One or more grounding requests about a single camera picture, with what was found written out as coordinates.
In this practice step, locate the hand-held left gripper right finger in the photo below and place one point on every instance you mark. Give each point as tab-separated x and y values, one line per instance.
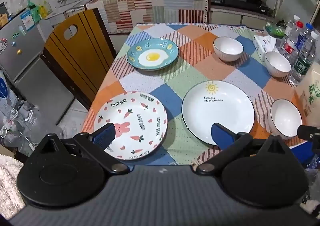
222	136

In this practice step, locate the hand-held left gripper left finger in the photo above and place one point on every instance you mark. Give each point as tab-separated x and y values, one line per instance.
105	135

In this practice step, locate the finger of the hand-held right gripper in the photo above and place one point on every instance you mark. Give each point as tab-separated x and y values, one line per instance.
308	132

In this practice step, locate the white bowl dark rim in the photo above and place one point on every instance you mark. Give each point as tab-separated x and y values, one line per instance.
277	63
285	118
228	47

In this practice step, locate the white sun print plate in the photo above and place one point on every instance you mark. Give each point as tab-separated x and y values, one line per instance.
217	108

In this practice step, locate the white rabbit carrot plate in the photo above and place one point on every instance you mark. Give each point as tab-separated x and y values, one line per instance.
140	120

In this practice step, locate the blue fried egg plate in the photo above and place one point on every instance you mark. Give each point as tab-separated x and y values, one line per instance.
152	57

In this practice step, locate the clear bag of rice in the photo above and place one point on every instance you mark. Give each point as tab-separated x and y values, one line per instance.
311	90

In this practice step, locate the checkered patchwork tablecloth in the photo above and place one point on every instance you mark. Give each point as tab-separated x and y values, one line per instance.
200	70

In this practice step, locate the green label water bottle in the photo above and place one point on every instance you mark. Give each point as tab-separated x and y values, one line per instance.
303	63

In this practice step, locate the clear plastic bags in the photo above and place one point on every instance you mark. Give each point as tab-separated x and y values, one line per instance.
30	128

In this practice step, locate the wooden chair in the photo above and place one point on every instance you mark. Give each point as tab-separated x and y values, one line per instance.
75	65

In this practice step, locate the red label water bottle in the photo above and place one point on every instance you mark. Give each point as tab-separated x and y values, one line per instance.
288	49

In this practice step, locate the blue label water bottle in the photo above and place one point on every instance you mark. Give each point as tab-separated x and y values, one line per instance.
302	38

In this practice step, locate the white tissue pack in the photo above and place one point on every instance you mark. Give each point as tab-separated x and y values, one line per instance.
262	45

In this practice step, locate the silver refrigerator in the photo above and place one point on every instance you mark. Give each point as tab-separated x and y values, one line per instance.
30	70

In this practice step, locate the clear plastic water bottle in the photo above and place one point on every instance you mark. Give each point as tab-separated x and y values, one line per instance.
292	28

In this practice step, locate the white fluffy rug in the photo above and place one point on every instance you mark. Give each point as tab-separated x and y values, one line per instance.
10	186

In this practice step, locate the green plastic basket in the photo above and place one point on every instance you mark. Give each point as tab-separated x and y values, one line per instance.
275	30

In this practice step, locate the white blue appliance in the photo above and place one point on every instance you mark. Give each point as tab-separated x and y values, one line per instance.
6	90

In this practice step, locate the white kitchen cabinet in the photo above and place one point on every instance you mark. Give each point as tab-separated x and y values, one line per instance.
237	22

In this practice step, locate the black gas stove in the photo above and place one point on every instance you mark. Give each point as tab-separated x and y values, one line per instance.
237	3

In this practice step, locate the striped patchwork counter cloth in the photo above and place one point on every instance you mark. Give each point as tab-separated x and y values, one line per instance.
150	8

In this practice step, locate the yellow detergent bottle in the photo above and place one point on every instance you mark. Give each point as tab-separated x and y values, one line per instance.
44	9

